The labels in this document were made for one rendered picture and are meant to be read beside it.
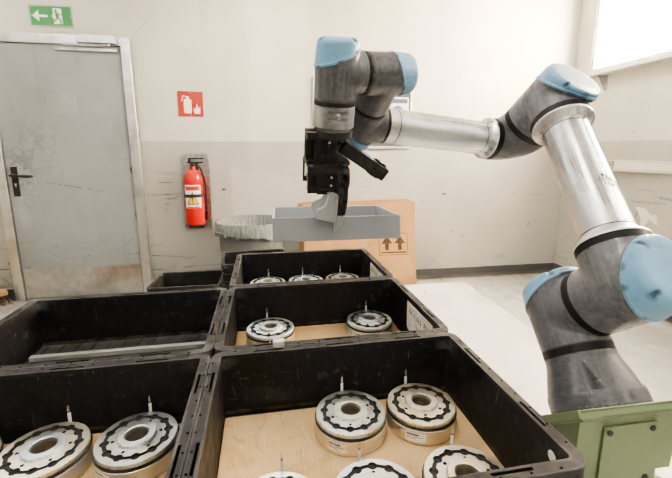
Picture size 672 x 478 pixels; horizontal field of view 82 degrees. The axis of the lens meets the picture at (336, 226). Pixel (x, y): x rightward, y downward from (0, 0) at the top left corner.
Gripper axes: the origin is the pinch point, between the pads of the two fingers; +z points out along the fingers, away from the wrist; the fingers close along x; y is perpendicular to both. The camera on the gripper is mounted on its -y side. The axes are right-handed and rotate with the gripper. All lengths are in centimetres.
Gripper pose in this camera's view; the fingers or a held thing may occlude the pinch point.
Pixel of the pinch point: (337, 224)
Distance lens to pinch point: 81.5
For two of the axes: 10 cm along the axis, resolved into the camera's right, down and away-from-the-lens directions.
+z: -0.6, 8.9, 4.5
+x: 2.1, 4.5, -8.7
